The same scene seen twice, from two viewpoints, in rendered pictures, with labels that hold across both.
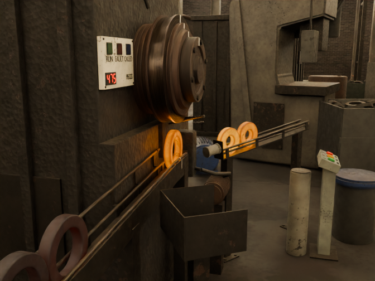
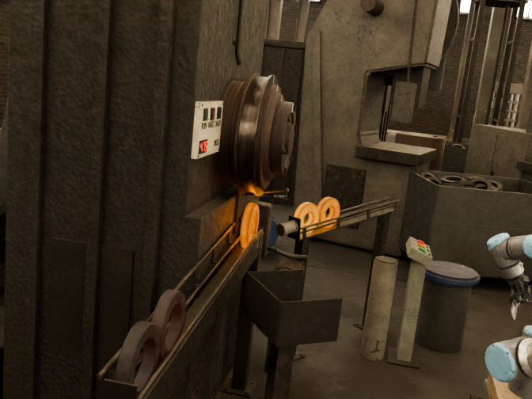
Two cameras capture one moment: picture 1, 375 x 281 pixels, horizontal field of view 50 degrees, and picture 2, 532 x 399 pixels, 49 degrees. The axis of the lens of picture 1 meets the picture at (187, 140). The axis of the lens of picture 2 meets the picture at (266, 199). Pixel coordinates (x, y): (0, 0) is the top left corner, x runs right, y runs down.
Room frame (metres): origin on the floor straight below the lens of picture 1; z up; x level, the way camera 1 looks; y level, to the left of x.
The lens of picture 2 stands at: (-0.48, 0.24, 1.33)
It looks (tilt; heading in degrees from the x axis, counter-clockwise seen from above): 11 degrees down; 354
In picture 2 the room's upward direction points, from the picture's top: 6 degrees clockwise
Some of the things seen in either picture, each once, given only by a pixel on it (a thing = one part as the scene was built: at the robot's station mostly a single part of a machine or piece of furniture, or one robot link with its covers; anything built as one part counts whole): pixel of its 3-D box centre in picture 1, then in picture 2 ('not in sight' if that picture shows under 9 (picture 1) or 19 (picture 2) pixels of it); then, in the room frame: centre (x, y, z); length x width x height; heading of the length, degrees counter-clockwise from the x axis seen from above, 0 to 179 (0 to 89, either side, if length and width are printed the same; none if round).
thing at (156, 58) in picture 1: (173, 69); (259, 135); (1.81, 0.06, 1.12); 0.47 x 0.06 x 0.47; 164
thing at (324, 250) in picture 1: (326, 204); (412, 302); (2.27, -0.83, 0.31); 0.24 x 0.16 x 0.62; 164
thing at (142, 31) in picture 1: (155, 69); (239, 132); (1.84, 0.14, 1.12); 0.47 x 0.10 x 0.47; 164
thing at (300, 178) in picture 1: (298, 212); (378, 308); (2.27, -0.66, 0.26); 0.12 x 0.12 x 0.52
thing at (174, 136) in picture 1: (173, 149); (249, 225); (1.81, 0.06, 0.75); 0.18 x 0.03 x 0.18; 163
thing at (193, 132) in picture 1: (184, 153); (257, 229); (2.04, 0.01, 0.68); 0.11 x 0.08 x 0.24; 74
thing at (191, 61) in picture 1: (194, 69); (284, 138); (1.79, -0.03, 1.12); 0.28 x 0.06 x 0.28; 164
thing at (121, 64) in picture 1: (117, 62); (208, 128); (1.52, 0.26, 1.15); 0.26 x 0.02 x 0.18; 164
